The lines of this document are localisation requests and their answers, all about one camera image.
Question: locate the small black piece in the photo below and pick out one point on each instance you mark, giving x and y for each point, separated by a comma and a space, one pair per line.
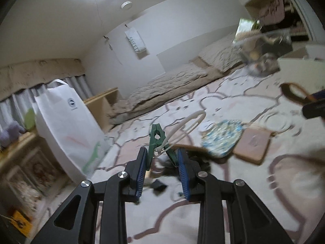
159, 185

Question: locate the wooden bookshelf with picture books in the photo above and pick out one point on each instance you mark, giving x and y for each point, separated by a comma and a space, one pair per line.
30, 172

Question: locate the beige mattress pad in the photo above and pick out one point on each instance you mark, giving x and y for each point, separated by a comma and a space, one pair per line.
119, 114

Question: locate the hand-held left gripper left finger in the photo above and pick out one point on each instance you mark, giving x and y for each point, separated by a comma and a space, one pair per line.
142, 172

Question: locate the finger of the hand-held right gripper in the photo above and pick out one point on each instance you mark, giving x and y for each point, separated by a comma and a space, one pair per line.
314, 110
319, 94

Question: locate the green plush toy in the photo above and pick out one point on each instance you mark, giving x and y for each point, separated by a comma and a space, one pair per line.
29, 118

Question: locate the wooden cubby shelf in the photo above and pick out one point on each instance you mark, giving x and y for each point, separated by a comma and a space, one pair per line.
99, 106

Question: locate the green white packet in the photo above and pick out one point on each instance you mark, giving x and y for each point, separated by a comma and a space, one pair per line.
243, 28

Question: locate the white smoke detector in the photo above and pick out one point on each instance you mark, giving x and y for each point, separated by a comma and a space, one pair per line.
126, 4

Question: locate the grey curtain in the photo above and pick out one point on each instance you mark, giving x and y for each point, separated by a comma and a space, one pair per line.
78, 86

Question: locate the clear plastic container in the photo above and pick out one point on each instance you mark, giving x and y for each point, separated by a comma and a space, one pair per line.
264, 56

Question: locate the blue white knitted pouch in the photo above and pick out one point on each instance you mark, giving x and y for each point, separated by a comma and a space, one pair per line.
221, 138

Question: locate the purple plush toy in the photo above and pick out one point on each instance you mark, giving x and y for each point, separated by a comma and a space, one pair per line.
10, 132

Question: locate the green clothespin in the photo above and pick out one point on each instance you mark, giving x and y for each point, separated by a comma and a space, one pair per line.
157, 137

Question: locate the white box container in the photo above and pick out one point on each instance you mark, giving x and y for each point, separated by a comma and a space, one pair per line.
304, 71

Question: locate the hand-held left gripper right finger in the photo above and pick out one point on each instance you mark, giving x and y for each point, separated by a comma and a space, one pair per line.
184, 175

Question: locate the beige quilted pillow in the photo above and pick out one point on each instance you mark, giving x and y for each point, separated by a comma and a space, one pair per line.
165, 83
221, 56

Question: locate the white hanging wall sign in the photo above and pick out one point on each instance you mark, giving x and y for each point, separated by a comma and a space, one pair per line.
133, 42

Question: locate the cartoon printed blanket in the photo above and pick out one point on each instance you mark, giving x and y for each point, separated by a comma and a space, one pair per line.
228, 99

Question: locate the open closet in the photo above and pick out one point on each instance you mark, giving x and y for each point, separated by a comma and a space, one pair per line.
271, 10

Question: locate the beige curtain valance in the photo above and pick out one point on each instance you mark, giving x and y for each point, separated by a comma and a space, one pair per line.
38, 71

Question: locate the white paper bag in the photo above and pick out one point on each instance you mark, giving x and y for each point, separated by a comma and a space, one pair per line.
66, 124

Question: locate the yellow black toy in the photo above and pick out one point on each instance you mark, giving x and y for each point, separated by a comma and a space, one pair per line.
21, 223

